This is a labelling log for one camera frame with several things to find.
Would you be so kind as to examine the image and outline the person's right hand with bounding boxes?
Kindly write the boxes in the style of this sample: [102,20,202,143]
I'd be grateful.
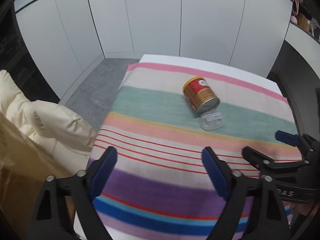
[290,201,319,219]

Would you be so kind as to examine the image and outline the cream padded chair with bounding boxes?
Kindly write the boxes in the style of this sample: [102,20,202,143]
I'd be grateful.
[1,70,97,174]

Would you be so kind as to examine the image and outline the clear plastic round container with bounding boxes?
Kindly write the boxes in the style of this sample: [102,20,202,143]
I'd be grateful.
[199,111,223,131]

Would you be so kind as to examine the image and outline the striped colourful blanket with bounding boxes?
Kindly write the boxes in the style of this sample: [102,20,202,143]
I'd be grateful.
[86,61,304,238]

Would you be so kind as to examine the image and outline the brown cardboard box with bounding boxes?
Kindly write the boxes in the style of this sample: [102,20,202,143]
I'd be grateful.
[1,115,71,239]

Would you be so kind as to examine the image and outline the red gold tin can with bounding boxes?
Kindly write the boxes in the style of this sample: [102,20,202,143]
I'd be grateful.
[182,76,220,116]

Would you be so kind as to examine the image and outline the pink plush toy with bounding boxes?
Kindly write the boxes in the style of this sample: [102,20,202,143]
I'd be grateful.
[291,15,298,25]

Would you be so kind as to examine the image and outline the white wardrobe doors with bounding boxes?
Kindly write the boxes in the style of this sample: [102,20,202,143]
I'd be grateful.
[14,0,293,104]

